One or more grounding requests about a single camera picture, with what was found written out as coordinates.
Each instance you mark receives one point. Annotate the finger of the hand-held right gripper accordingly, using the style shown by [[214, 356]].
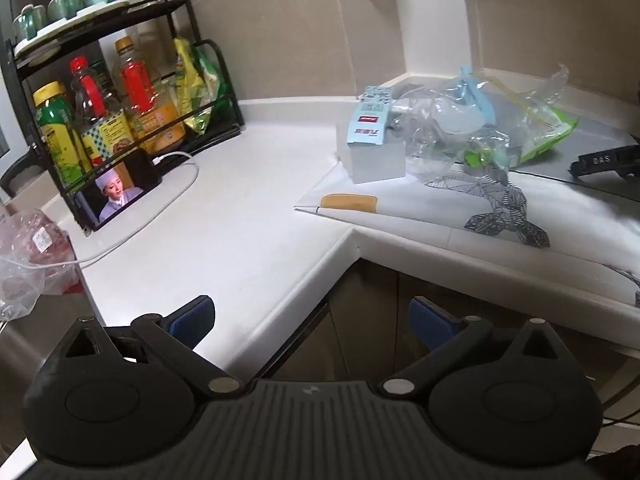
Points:
[[600, 161]]

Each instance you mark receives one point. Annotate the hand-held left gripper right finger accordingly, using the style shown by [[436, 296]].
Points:
[[430, 322]]

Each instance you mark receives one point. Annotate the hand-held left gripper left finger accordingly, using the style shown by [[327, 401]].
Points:
[[192, 317]]

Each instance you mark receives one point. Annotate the green snack packet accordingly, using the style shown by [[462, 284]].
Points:
[[545, 132]]

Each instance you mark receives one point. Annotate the clear plastic packaging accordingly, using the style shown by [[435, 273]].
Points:
[[450, 120]]

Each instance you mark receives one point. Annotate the light blue milk carton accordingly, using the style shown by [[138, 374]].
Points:
[[372, 130]]

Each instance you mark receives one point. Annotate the grey mat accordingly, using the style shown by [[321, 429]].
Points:
[[550, 158]]

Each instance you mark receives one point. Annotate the beige base cabinet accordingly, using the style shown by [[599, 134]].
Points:
[[360, 310]]

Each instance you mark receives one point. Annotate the white geometric print mat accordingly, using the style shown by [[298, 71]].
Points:
[[400, 200]]

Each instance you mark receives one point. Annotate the light blue plastic bag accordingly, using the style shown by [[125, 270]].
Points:
[[475, 92]]

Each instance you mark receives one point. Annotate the black smartphone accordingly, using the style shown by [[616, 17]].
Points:
[[122, 187]]

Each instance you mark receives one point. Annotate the clear bag with pink contents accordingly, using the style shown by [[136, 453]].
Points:
[[30, 255]]

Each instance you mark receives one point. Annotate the black metal spice rack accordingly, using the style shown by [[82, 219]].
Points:
[[231, 119]]

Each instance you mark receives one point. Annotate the yellow cap green bottle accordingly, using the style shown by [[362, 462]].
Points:
[[57, 135]]

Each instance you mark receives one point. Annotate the gold cap oil bottle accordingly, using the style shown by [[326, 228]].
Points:
[[137, 90]]

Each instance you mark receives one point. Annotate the yellow green snack bag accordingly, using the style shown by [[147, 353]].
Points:
[[187, 75]]

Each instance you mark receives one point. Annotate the red cap checkered label bottle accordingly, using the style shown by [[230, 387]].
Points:
[[90, 90]]

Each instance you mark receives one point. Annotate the dark bottle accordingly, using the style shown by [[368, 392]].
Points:
[[102, 74]]

